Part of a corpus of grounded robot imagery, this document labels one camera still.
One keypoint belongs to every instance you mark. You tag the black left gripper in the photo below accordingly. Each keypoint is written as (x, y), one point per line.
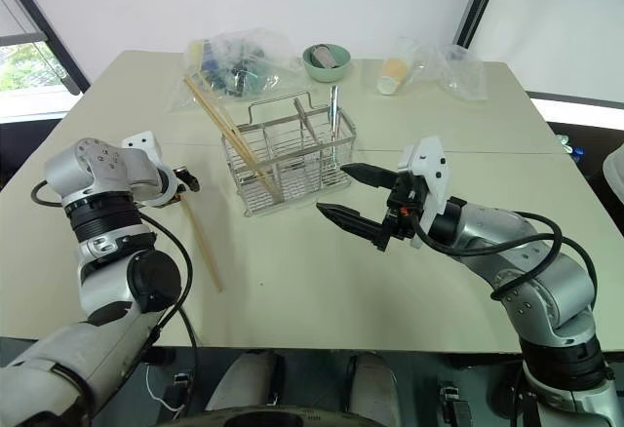
(189, 178)

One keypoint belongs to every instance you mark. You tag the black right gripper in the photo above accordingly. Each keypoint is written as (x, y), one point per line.
(402, 207)

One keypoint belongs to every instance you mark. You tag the wooden chopstick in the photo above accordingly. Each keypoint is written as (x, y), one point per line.
(220, 110)
(205, 251)
(214, 115)

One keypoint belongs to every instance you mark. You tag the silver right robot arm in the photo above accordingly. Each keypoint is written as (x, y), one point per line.
(546, 290)

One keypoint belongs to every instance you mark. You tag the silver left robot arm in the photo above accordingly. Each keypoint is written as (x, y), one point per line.
(97, 251)

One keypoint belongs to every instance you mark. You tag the metal spoon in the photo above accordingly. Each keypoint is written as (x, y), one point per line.
(334, 115)

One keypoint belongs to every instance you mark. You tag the clear bag of mixed items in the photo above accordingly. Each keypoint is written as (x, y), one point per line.
(239, 66)

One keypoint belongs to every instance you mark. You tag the pale green bowl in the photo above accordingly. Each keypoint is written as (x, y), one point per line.
(326, 70)

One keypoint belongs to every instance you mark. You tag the grey object in bowl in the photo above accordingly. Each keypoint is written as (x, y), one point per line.
(325, 56)

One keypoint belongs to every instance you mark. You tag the crumpled clear plastic bag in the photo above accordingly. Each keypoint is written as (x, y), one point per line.
(448, 71)

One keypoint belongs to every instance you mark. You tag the white rounded leg cover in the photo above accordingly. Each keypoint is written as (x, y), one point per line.
(244, 380)
(374, 383)

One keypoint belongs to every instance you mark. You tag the blue capped small object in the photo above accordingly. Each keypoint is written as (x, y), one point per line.
(577, 154)

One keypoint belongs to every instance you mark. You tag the black slanted pole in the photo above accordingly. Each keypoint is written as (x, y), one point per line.
(480, 0)

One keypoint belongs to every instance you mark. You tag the white plastic container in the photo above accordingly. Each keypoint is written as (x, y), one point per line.
(615, 173)

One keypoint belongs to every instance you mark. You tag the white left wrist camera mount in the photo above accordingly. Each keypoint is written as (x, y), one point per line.
(141, 143)

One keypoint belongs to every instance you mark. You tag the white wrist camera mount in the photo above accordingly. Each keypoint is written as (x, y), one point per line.
(141, 143)
(429, 164)

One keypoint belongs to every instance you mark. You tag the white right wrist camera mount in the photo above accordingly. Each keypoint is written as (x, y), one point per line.
(429, 164)

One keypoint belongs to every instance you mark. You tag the black window frame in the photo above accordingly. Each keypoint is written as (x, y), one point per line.
(53, 37)

